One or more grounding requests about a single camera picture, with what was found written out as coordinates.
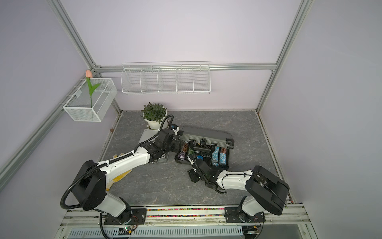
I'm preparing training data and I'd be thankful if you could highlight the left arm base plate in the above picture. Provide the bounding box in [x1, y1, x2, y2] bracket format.
[103, 208, 147, 225]

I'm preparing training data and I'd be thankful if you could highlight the pink artificial tulip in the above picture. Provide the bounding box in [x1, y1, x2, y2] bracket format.
[85, 70, 100, 108]

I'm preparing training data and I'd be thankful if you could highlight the silver aluminium poker case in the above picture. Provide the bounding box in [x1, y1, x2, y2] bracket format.
[138, 129, 168, 163]

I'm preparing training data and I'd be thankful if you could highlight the yellow work glove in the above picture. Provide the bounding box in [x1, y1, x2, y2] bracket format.
[105, 169, 132, 192]

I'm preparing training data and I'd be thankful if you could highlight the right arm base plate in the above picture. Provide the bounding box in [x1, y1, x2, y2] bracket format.
[224, 206, 265, 223]

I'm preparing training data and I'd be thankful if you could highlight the white vented cable duct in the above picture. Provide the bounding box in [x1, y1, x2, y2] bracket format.
[67, 225, 243, 239]

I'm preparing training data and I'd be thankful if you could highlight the white plant pot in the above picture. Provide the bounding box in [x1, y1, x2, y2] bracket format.
[144, 116, 168, 130]

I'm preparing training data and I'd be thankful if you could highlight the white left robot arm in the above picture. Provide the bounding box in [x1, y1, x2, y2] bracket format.
[60, 127, 179, 224]

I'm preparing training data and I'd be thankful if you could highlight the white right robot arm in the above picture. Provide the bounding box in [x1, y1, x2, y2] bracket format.
[188, 154, 289, 223]

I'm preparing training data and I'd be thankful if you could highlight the green potted plant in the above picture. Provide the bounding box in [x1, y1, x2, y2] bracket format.
[141, 102, 167, 122]

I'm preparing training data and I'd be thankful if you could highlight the black plastic poker case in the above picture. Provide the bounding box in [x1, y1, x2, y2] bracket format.
[174, 127, 235, 170]

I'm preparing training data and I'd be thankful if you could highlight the white wire wall shelf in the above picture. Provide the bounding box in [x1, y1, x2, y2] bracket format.
[121, 61, 211, 94]

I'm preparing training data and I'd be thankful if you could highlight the white mesh wall basket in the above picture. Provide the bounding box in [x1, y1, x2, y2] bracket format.
[63, 78, 117, 122]

